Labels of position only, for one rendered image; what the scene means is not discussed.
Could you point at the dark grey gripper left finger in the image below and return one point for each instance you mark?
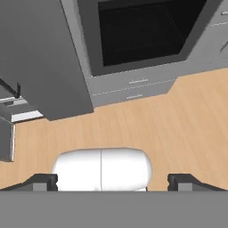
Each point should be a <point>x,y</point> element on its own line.
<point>41,180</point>

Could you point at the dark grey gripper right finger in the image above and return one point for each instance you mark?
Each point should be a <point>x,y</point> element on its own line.
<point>181,180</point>

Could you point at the white rounded capsule object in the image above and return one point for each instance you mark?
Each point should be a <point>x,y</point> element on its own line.
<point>102,169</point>

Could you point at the grey drawer front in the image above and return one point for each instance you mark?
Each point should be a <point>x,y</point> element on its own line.
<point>154,90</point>
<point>118,84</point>

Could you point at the grey cupboard run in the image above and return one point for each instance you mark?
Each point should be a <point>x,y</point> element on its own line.
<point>218,44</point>

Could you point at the grey oven with dark window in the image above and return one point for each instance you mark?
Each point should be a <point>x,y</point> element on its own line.
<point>142,32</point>

